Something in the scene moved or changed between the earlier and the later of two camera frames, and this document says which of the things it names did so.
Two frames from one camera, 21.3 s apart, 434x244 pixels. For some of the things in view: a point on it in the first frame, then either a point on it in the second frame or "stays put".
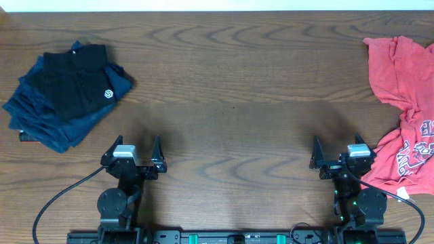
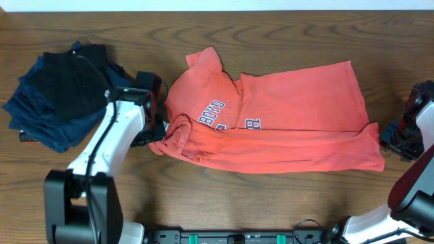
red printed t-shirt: [402, 72] to [311, 119]
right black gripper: [331, 168] to [388, 141]
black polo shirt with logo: [77, 83] stays put
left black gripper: [158, 165] to [161, 133]
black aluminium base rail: [237, 237] stays put
